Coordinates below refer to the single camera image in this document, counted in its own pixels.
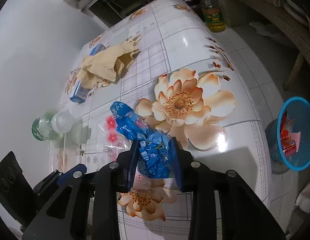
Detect blue wrapper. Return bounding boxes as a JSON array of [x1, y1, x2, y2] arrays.
[[110, 101, 172, 179]]

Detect brown paper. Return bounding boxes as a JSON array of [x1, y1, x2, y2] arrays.
[[80, 39, 139, 87]]

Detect floral tablecloth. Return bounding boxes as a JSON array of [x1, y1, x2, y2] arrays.
[[48, 0, 274, 240]]

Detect green plastic drink bottle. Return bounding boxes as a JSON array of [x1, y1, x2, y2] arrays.
[[31, 110, 76, 141]]

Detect blue white toothpaste box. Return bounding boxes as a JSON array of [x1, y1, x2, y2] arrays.
[[69, 43, 108, 104]]

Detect clear plastic bag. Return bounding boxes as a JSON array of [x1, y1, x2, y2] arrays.
[[97, 115, 131, 166]]

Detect cooking oil bottle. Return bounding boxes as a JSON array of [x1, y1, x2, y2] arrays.
[[201, 0, 226, 33]]

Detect lower shelf board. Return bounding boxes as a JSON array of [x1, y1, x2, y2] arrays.
[[238, 0, 310, 65]]

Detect blue plastic trash basket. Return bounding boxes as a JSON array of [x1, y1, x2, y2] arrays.
[[266, 96, 310, 171]]

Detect red snack bag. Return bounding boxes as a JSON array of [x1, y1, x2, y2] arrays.
[[280, 111, 297, 158]]

